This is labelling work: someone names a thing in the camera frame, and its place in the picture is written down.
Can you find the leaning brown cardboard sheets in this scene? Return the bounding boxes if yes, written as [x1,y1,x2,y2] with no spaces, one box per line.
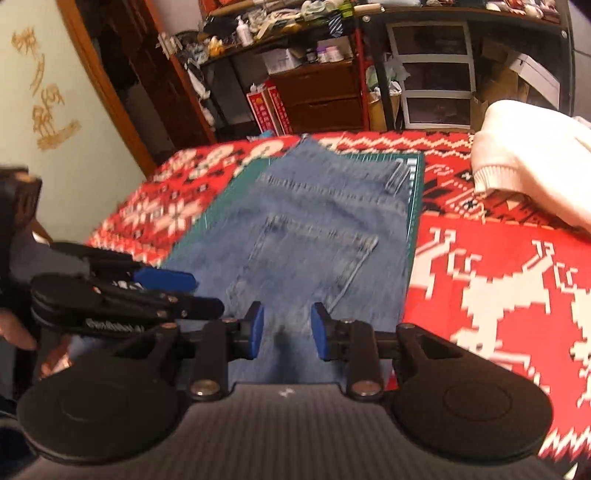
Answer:
[470,38,533,131]

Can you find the brown paper bag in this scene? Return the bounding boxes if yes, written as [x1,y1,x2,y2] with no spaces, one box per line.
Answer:
[366,91,401,132]

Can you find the white pump bottle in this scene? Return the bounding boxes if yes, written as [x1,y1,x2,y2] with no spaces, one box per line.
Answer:
[235,15,256,48]

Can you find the white knit sweater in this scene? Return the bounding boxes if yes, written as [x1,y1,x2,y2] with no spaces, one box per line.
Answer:
[469,98,591,234]

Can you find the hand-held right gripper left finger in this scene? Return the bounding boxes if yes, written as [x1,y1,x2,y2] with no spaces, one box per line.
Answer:
[112,301,266,401]

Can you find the white cardboard box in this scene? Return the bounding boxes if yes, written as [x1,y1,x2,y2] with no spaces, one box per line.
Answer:
[261,47,302,76]

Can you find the grey refrigerator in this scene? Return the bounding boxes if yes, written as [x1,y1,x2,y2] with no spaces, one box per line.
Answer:
[564,0,591,121]

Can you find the green cutting mat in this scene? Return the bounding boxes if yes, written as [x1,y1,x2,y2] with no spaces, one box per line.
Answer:
[157,150,427,290]

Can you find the person's left hand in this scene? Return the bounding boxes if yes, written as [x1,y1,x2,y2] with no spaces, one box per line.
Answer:
[0,307,73,378]

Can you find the red mop handle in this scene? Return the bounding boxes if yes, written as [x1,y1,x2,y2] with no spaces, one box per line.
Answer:
[352,17,373,133]

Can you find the blue denim shorts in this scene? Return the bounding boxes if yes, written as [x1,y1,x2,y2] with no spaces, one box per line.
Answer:
[159,135,415,385]

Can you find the brown wooden drawer cabinet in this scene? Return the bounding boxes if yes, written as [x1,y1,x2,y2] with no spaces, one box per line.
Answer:
[267,59,366,136]

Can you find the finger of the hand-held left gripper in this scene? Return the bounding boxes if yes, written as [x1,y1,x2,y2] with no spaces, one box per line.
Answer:
[50,243,199,293]
[98,283,226,322]

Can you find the black metal frame desk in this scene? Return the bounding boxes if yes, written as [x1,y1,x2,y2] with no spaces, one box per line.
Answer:
[357,6,572,133]

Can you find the white plastic bag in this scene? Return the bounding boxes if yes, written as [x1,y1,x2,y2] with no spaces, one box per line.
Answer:
[364,54,408,96]

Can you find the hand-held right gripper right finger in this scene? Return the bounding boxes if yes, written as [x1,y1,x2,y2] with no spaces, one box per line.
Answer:
[310,302,465,401]

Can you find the red patterned blanket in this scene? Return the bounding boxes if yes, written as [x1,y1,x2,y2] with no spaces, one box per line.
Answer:
[85,130,591,468]

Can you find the white plastic drawer unit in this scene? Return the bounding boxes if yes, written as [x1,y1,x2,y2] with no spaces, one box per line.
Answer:
[385,20,477,131]

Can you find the brown wooden door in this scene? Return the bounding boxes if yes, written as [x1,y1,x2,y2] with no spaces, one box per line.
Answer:
[75,0,219,154]

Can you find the white shoe box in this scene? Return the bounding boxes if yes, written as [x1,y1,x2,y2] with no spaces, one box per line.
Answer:
[505,50,563,110]

